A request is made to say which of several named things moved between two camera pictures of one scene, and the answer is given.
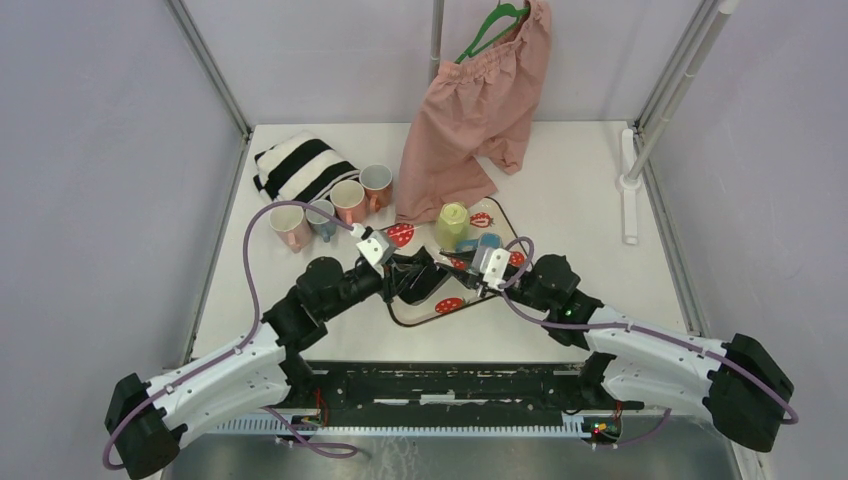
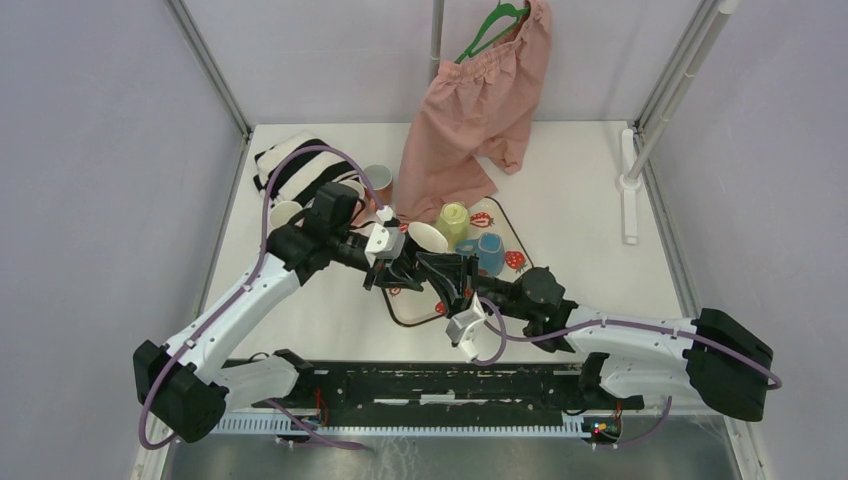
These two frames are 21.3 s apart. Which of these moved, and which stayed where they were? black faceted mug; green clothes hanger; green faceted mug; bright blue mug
Moved: black faceted mug
Stayed: green faceted mug; bright blue mug; green clothes hanger
